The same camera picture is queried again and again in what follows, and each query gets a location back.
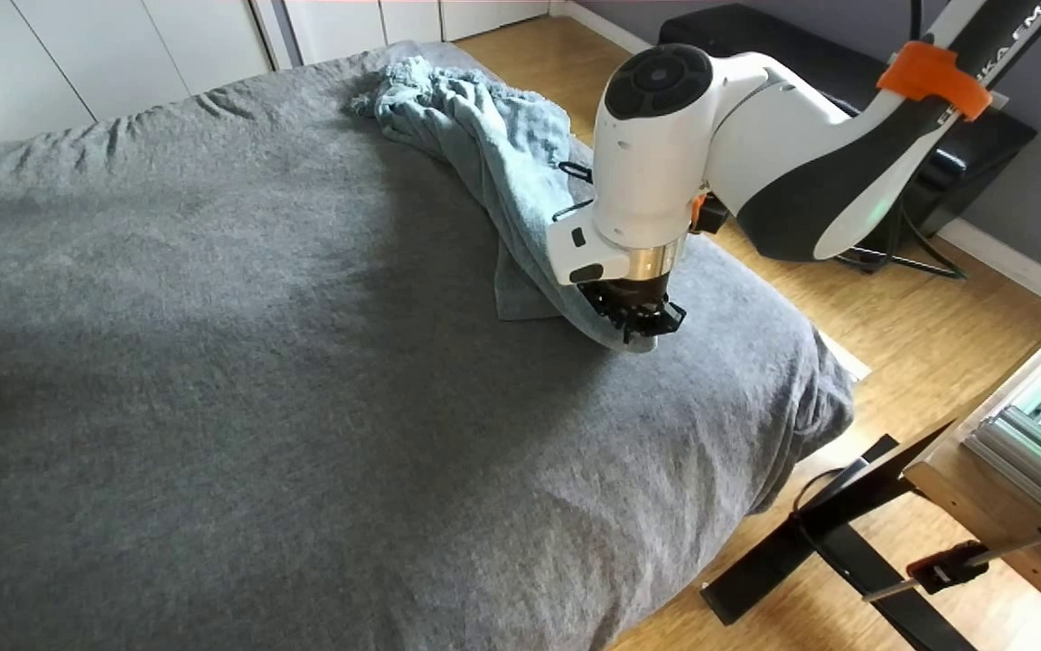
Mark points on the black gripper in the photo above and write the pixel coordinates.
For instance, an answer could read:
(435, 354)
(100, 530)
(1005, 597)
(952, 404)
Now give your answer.
(629, 299)

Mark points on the blue fringed towel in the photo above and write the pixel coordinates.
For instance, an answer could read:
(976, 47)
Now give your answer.
(484, 148)

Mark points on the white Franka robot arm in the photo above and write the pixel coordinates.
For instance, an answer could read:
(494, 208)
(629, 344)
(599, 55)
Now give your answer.
(665, 132)

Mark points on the grey bed cover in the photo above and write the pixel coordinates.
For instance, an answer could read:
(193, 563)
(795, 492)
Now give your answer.
(242, 362)

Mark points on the black floor bar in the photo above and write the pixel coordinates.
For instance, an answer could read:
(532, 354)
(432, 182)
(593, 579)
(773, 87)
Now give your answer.
(823, 530)

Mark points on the black ottoman bench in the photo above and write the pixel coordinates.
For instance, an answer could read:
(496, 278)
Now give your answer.
(787, 47)

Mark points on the black clamp red tip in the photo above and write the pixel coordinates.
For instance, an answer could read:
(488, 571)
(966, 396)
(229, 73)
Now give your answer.
(949, 566)

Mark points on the aluminium profile robot stand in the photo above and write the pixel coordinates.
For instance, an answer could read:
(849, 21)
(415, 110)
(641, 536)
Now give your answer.
(1026, 448)

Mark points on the white wardrobe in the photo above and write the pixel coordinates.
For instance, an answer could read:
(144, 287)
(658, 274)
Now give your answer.
(125, 47)

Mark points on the white bed frame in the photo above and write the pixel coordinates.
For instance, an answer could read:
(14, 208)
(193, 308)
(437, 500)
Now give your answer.
(849, 362)

